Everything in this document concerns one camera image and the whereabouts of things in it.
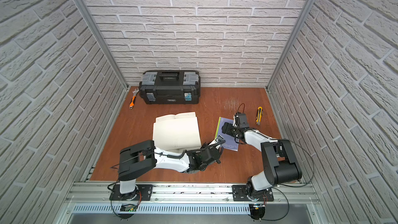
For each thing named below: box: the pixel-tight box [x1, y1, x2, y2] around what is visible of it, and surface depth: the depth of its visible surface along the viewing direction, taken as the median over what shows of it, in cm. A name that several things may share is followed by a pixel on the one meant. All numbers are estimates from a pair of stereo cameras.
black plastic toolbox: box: [138, 70, 201, 105], surface depth 102 cm
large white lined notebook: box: [152, 111, 202, 151], surface depth 100 cm
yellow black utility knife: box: [256, 106, 264, 126], surface depth 105 cm
